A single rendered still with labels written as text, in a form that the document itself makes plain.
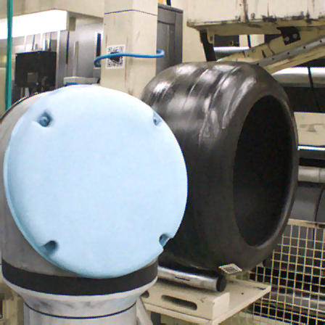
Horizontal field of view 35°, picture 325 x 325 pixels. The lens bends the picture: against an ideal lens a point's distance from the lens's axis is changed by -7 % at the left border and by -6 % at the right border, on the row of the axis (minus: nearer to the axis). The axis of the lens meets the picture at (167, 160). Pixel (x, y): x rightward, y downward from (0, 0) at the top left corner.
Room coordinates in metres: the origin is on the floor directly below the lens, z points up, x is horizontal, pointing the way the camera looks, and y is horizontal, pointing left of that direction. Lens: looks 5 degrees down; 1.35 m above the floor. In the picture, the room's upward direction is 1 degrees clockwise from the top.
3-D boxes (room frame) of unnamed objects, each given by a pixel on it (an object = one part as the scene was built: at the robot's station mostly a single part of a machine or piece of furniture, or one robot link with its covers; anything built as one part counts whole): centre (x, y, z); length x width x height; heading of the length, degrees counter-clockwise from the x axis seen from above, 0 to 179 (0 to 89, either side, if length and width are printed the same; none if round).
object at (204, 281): (1.42, -0.01, 0.90); 0.35 x 0.05 x 0.05; 54
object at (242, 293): (1.54, -0.09, 0.80); 0.37 x 0.36 x 0.02; 144
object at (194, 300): (1.43, -0.01, 0.83); 0.36 x 0.09 x 0.06; 54
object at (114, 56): (1.67, 0.13, 1.52); 0.19 x 0.19 x 0.06; 54
